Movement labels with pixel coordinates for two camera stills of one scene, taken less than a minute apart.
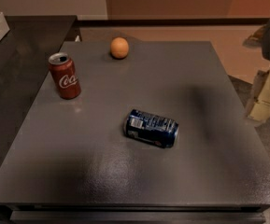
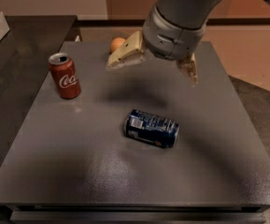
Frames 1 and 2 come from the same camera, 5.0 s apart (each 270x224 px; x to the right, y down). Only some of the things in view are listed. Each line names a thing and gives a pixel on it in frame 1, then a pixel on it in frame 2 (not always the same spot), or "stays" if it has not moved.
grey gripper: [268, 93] -> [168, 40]
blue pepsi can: [151, 129] stays
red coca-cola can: [64, 76] stays
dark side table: [15, 70] stays
